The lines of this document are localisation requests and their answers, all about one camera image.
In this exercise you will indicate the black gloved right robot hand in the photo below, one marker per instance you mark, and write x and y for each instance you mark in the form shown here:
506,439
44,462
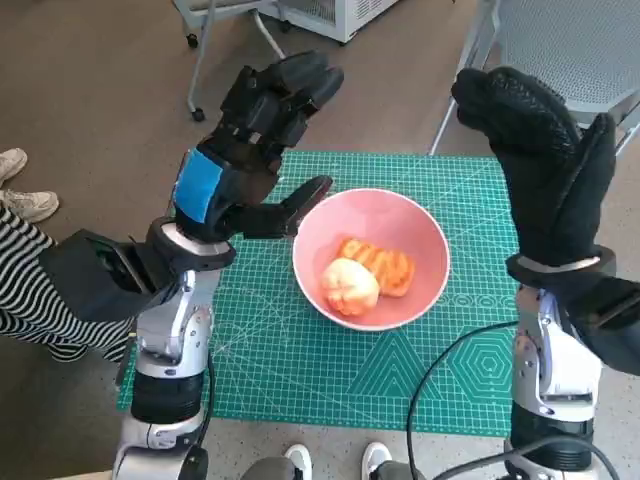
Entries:
545,175

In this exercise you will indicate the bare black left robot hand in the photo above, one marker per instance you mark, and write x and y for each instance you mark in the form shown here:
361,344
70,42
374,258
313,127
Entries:
250,140

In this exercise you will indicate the pink bowl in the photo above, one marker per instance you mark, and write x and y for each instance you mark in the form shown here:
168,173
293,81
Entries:
420,225

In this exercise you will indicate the orange rectangular toy bread loaf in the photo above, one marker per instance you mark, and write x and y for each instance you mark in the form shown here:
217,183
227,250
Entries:
395,270

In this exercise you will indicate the round toy bread bun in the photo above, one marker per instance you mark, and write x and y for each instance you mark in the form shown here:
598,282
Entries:
350,287

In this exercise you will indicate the grey chair with casters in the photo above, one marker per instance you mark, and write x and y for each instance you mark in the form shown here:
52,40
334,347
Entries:
200,55

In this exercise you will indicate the grey mesh seat chair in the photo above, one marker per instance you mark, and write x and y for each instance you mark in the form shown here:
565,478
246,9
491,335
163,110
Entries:
565,45

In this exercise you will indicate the white cabinet with grille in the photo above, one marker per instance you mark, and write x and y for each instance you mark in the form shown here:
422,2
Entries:
345,15

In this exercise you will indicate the person's white shoe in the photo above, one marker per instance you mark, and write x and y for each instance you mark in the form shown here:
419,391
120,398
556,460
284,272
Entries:
11,165
30,206

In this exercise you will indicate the green cutting mat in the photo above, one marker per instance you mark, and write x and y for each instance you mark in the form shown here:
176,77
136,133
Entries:
300,370

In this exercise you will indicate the white shoe with dark opening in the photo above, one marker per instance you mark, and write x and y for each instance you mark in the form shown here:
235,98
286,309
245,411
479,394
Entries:
376,455
300,457

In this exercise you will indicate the grey rounded leg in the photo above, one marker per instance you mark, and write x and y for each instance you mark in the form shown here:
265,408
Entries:
400,472
270,470

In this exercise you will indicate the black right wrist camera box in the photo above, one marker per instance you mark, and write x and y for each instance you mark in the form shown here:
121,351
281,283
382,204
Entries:
610,330

